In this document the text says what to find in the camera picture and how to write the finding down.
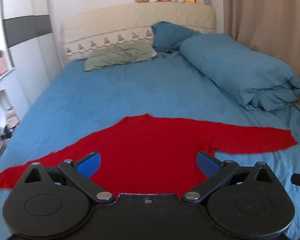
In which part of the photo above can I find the red knit sweater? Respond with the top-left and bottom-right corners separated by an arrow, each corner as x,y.
0,114 -> 296,195

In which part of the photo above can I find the beige patterned headboard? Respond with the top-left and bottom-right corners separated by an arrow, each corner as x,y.
62,2 -> 217,62

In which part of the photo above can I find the small dark object on bed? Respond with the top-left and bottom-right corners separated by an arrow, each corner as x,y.
162,49 -> 174,59

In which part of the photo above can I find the green pillow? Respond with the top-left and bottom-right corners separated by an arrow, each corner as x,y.
84,41 -> 157,72

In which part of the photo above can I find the blue pillow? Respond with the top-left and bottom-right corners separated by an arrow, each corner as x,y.
151,22 -> 200,52

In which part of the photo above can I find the white shelf unit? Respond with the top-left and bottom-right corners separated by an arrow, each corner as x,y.
0,49 -> 23,173

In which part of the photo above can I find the rolled blue duvet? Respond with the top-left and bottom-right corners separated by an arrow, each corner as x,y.
180,34 -> 300,112

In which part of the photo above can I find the beige curtain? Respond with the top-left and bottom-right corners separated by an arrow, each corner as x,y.
223,0 -> 300,106

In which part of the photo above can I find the white wardrobe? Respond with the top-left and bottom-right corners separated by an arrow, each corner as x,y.
1,0 -> 62,105

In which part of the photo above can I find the blue bed sheet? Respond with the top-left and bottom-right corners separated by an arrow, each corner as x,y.
0,51 -> 300,239

